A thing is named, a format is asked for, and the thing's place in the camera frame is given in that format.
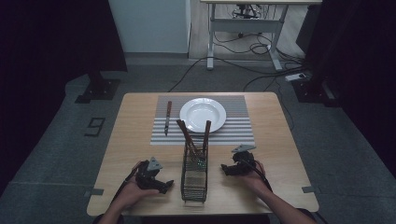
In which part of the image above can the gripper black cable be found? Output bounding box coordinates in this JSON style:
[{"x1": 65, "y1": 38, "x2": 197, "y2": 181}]
[
  {"x1": 246, "y1": 159, "x2": 273, "y2": 192},
  {"x1": 113, "y1": 161, "x2": 142, "y2": 200}
]

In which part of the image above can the white power strip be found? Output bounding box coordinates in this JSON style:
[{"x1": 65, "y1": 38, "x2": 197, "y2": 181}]
[{"x1": 284, "y1": 72, "x2": 308, "y2": 83}]

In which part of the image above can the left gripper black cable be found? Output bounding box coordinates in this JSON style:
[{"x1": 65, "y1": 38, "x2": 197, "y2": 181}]
[{"x1": 113, "y1": 161, "x2": 142, "y2": 200}]

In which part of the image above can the white panel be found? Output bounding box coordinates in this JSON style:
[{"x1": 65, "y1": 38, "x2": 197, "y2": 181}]
[{"x1": 107, "y1": 0, "x2": 191, "y2": 54}]

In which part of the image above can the tangle of black cables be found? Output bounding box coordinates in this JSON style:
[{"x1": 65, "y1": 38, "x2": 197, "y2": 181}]
[{"x1": 213, "y1": 30, "x2": 304, "y2": 64}]

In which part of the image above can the white plate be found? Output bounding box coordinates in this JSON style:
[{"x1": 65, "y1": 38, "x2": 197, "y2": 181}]
[{"x1": 179, "y1": 97, "x2": 227, "y2": 134}]

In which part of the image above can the grey floor tape piece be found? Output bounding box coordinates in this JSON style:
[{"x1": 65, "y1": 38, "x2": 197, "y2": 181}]
[
  {"x1": 83, "y1": 188, "x2": 105, "y2": 198},
  {"x1": 301, "y1": 185, "x2": 322, "y2": 194}
]

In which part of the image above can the white metal desk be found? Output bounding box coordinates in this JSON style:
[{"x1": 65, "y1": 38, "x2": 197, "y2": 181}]
[{"x1": 200, "y1": 0, "x2": 323, "y2": 72}]

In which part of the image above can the person's right hand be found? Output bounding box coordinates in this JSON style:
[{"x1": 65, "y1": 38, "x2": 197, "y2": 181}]
[{"x1": 241, "y1": 161, "x2": 272, "y2": 196}]

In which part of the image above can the grey striped placemat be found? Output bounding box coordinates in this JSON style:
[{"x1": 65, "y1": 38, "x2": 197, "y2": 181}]
[{"x1": 149, "y1": 94, "x2": 256, "y2": 147}]

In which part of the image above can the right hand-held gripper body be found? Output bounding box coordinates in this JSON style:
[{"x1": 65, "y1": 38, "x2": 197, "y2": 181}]
[{"x1": 232, "y1": 144, "x2": 257, "y2": 175}]

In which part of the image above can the dark curtain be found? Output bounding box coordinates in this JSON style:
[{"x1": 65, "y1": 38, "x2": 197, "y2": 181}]
[
  {"x1": 0, "y1": 0, "x2": 128, "y2": 188},
  {"x1": 295, "y1": 0, "x2": 396, "y2": 179}
]

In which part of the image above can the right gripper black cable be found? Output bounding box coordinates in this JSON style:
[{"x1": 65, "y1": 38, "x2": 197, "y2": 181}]
[{"x1": 246, "y1": 159, "x2": 273, "y2": 192}]

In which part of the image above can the long black floor cable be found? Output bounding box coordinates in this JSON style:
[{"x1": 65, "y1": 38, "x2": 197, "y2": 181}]
[{"x1": 167, "y1": 56, "x2": 307, "y2": 93}]

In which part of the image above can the wooden-handled knife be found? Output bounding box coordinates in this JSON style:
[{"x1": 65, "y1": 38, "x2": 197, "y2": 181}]
[{"x1": 163, "y1": 100, "x2": 173, "y2": 137}]

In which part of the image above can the black stand base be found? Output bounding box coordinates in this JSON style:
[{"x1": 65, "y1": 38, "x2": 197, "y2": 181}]
[
  {"x1": 74, "y1": 70, "x2": 121, "y2": 105},
  {"x1": 292, "y1": 74, "x2": 341, "y2": 108}
]

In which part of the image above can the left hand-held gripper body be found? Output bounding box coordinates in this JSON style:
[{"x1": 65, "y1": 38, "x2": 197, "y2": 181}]
[{"x1": 135, "y1": 156, "x2": 163, "y2": 191}]

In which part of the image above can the wooden-handled utensil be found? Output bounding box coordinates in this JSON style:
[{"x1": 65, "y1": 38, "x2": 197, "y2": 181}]
[
  {"x1": 176, "y1": 119, "x2": 198, "y2": 158},
  {"x1": 202, "y1": 119, "x2": 212, "y2": 156}
]

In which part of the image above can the person's left hand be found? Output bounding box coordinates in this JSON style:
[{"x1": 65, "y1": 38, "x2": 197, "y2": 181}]
[{"x1": 118, "y1": 176, "x2": 160, "y2": 210}]

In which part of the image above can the black wire cutlery basket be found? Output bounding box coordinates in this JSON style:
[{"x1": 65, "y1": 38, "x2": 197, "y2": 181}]
[{"x1": 180, "y1": 141, "x2": 209, "y2": 203}]

